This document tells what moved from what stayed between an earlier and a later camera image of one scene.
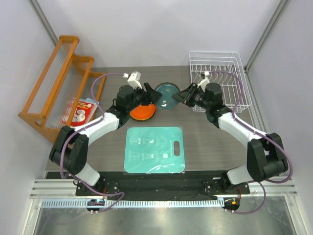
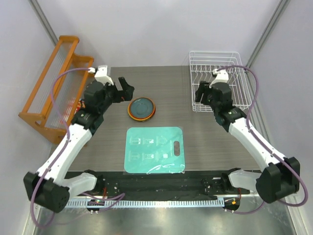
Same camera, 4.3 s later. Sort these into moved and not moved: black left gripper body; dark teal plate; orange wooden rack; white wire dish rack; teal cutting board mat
Moved: dark teal plate; black left gripper body
Not moved: orange wooden rack; teal cutting board mat; white wire dish rack
